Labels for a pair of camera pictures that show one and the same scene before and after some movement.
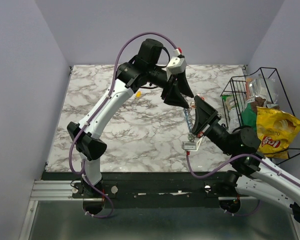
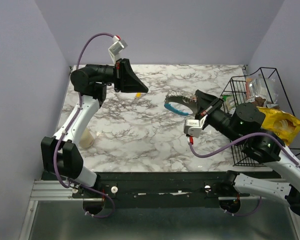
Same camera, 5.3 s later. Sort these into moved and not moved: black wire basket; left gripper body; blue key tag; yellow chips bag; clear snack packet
Moved: blue key tag; left gripper body
Not moved: clear snack packet; yellow chips bag; black wire basket
